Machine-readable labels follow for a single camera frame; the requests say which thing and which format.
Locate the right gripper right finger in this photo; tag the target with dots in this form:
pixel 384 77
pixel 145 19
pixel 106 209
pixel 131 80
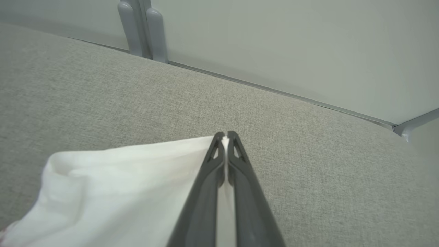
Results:
pixel 250 206

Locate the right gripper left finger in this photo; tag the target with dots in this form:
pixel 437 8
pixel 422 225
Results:
pixel 202 199

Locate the grey partition base rail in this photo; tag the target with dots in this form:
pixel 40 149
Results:
pixel 274 91

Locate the red shorts with white stripes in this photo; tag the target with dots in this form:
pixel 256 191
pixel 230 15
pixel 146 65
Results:
pixel 120 192

